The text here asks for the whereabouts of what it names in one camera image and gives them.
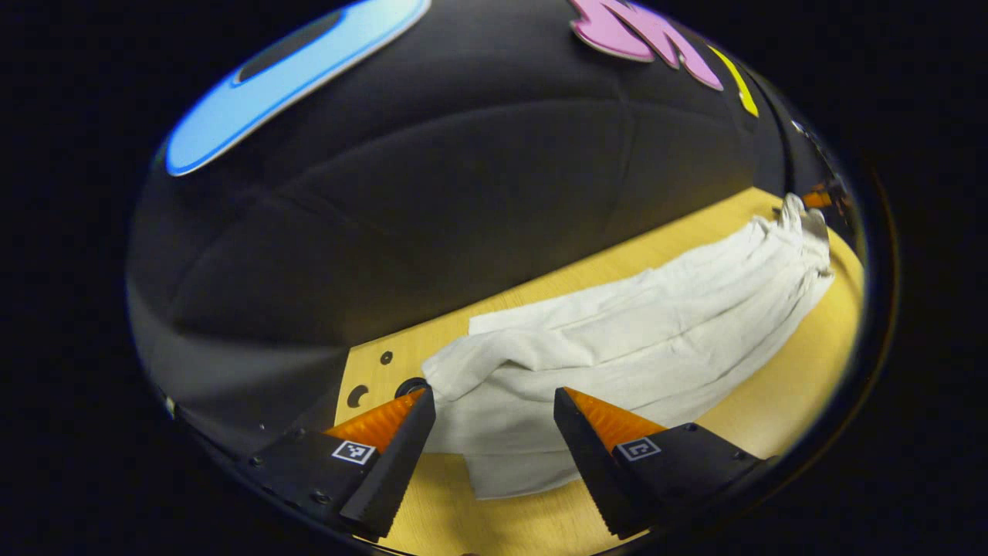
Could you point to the black backdrop cloth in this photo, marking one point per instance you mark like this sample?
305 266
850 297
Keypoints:
463 193

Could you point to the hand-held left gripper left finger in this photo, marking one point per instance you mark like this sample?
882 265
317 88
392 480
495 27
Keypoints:
394 471

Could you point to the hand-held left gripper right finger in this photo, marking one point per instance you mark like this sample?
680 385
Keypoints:
590 463

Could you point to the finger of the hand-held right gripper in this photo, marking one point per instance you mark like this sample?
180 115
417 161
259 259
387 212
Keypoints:
817 199

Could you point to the white jeans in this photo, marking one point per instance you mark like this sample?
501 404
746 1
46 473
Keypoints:
617 347

